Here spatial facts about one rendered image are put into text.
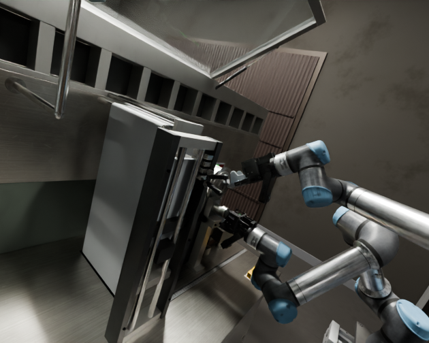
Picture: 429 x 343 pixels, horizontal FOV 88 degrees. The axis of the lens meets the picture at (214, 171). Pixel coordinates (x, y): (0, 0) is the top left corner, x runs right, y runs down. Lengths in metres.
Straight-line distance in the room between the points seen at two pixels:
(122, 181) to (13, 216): 0.36
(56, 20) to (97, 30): 0.10
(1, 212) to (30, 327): 0.33
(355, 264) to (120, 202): 0.73
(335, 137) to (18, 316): 3.18
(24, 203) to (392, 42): 3.54
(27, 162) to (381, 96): 3.26
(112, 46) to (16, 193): 0.52
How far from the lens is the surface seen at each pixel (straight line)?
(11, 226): 0.92
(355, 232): 0.92
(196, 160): 0.50
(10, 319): 0.79
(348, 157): 3.25
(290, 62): 3.61
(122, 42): 0.87
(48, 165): 0.85
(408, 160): 3.26
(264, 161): 0.77
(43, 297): 0.82
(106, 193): 0.76
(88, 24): 0.82
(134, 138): 0.64
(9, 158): 0.82
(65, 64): 0.48
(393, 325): 1.22
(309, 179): 0.68
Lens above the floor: 1.50
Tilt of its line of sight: 14 degrees down
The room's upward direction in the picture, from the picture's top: 19 degrees clockwise
